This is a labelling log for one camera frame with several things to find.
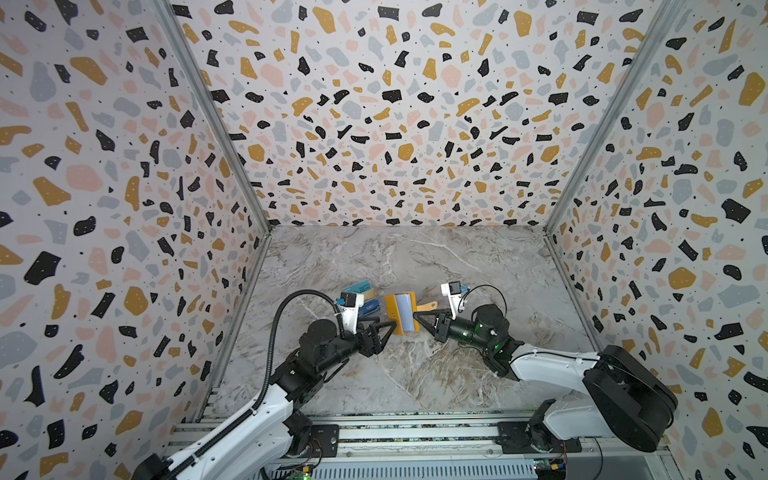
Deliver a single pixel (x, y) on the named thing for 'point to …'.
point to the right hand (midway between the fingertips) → (415, 315)
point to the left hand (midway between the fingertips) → (393, 320)
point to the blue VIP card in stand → (369, 307)
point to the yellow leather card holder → (393, 311)
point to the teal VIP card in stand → (359, 287)
